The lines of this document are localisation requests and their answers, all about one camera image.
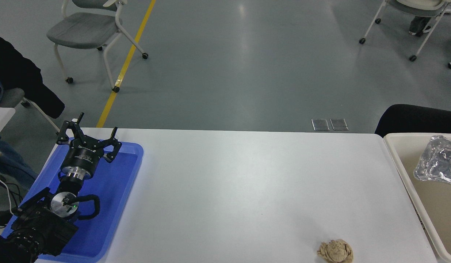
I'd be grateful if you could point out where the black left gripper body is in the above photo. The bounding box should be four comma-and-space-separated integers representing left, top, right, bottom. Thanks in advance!
61, 136, 105, 176

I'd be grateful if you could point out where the silver floor outlet plate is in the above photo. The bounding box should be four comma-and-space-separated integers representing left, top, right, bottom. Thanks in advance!
311, 118, 330, 131
330, 118, 349, 131

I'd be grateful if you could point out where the blue plastic tray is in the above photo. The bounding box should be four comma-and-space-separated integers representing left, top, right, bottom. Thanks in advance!
1, 138, 144, 263

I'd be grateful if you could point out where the white side table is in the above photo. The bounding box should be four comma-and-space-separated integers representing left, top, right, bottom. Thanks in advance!
0, 107, 16, 162

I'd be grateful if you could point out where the grey seat chair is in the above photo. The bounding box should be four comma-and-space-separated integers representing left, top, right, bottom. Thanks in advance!
0, 88, 60, 133

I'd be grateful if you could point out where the person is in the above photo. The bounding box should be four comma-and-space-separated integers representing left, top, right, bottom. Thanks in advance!
409, 16, 432, 36
374, 104, 451, 138
0, 31, 65, 190

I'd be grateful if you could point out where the empty grey wheeled chair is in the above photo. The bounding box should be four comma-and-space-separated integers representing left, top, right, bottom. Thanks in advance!
46, 0, 149, 93

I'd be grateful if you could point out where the crumpled tan paper ball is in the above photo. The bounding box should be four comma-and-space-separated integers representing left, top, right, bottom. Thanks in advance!
317, 239, 354, 263

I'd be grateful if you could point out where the large pale bin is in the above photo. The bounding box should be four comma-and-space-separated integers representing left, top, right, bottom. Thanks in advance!
383, 133, 451, 263

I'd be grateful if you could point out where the white-framed wheeled chair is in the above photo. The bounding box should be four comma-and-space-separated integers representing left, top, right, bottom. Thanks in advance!
359, 0, 451, 62

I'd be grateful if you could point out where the black cable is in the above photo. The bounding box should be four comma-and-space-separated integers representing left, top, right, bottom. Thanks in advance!
0, 170, 26, 229

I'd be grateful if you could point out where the white cable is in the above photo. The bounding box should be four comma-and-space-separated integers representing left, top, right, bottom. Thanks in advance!
0, 172, 13, 214

